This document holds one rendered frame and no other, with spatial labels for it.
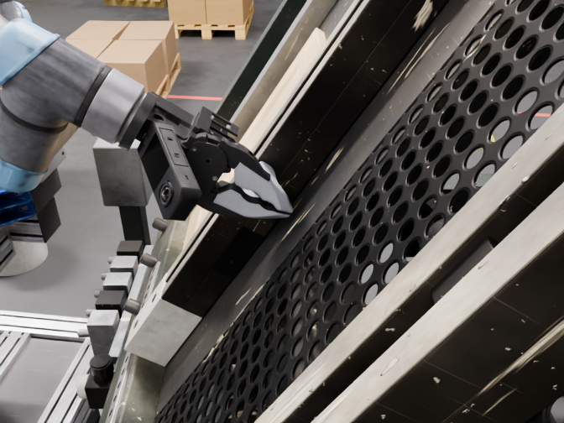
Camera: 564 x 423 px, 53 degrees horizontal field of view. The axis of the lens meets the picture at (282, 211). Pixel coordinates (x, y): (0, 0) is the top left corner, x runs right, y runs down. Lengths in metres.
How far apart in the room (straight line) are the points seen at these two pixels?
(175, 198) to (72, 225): 2.43
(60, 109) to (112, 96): 0.06
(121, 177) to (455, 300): 1.36
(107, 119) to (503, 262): 0.48
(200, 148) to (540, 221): 0.45
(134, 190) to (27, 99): 0.94
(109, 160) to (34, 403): 0.77
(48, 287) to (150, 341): 1.74
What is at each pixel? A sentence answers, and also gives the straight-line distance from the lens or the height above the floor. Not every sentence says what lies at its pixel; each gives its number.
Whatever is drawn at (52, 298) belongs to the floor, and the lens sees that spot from 2.57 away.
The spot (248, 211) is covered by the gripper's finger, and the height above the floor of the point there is 1.21.
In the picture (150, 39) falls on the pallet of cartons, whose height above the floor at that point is 0.39.
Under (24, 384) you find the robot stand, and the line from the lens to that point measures 1.96.
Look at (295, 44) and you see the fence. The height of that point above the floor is 1.25.
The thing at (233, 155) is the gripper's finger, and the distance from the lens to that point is 0.64.
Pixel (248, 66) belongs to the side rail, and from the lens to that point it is 1.45.
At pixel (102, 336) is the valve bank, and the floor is 0.73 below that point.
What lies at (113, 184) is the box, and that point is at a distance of 1.58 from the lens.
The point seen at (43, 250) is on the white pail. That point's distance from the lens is 2.77.
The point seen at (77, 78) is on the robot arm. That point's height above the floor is 1.38.
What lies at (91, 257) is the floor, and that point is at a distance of 2.74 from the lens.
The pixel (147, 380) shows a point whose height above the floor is 0.89.
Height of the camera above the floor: 1.58
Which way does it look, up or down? 33 degrees down
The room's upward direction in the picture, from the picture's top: straight up
